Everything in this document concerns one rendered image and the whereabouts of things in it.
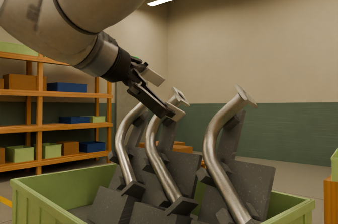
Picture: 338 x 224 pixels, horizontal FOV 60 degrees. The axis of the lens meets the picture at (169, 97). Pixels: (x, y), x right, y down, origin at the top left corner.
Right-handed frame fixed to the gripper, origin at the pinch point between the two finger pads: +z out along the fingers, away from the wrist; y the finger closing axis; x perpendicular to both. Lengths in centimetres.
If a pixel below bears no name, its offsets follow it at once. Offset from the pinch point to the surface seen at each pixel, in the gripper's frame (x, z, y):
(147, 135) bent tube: 10.6, 1.5, -3.5
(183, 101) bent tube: -2.3, 2.1, -2.6
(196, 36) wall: 25, 464, 559
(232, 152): -4.3, 6.5, -19.5
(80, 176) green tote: 38.9, 3.3, 5.0
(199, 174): 2.6, 1.1, -21.7
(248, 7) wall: -111, 451, 486
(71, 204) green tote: 45.1, 3.4, -0.7
